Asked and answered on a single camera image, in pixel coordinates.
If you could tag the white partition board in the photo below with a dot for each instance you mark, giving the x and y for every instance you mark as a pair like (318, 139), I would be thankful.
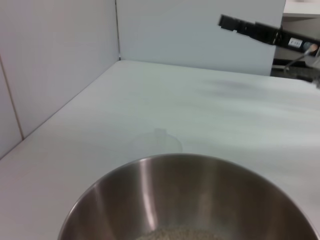
(175, 32)

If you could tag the dark background cabinet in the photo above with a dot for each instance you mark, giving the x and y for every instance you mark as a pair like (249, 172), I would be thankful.
(280, 62)

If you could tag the clear plastic measuring cup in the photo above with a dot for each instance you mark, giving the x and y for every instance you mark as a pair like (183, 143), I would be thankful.
(155, 145)

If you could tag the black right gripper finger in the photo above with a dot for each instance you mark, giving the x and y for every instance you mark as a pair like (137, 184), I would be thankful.
(265, 32)

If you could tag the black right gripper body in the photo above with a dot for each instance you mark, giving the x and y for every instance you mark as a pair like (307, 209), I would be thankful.
(283, 37)

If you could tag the stainless steel mixing bowl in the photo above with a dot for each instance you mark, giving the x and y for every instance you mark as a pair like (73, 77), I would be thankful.
(200, 187)

